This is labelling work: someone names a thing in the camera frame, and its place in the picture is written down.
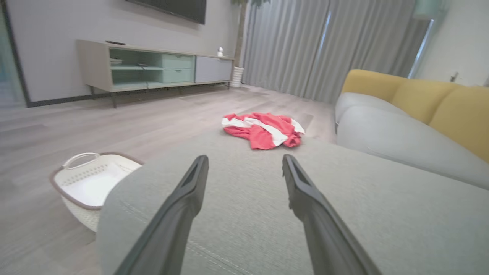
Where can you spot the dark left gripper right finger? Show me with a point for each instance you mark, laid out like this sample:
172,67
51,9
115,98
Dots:
321,229

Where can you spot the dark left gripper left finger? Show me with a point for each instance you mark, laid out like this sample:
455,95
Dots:
172,225

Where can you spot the red and white striped garment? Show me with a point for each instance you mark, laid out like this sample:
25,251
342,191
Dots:
263,130

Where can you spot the white laundry basket brown rim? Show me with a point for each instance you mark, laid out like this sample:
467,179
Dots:
91,183

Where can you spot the white ribbed plant pot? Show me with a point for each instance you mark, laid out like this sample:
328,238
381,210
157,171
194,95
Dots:
237,77

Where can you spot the low TV cabinet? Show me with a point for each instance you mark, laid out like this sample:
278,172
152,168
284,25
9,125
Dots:
99,68

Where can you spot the grey pleated curtain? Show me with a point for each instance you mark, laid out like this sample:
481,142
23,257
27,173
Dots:
324,49

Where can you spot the black remote control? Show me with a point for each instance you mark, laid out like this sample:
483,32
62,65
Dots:
115,42

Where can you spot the green potted tree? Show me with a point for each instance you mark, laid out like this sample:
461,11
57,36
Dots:
241,34

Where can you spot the floor lamp with green shade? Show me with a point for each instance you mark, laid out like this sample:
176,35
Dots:
426,9

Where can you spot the small white security camera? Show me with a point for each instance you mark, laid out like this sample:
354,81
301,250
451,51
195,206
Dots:
220,52

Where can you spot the black wall television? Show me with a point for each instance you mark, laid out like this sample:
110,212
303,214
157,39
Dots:
172,7

